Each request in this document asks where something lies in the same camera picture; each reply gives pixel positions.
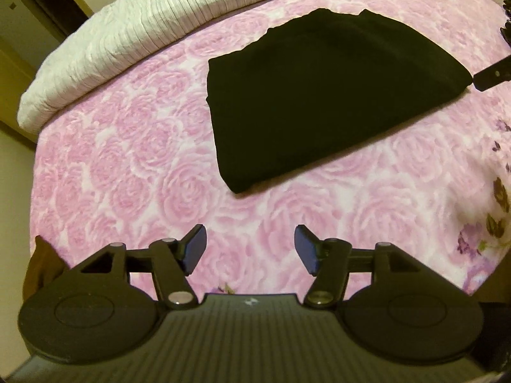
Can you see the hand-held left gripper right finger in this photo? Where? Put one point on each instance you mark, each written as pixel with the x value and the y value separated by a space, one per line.
pixel 305 249

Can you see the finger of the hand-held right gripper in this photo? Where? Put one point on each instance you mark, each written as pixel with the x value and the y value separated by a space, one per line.
pixel 507 36
pixel 493 75

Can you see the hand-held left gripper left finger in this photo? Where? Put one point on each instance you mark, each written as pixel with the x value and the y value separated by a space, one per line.
pixel 195 248

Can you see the black hoodie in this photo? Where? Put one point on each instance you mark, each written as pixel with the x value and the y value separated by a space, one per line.
pixel 319 99

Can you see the white floral bed sheet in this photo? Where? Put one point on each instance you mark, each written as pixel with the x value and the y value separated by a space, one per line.
pixel 501 155

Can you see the pink rose blanket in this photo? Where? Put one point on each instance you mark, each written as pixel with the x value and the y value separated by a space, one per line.
pixel 139 147

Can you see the brown cloth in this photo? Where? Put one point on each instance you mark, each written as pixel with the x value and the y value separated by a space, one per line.
pixel 40 267

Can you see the white ribbed quilt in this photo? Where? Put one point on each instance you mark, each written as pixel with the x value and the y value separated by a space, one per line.
pixel 119 36

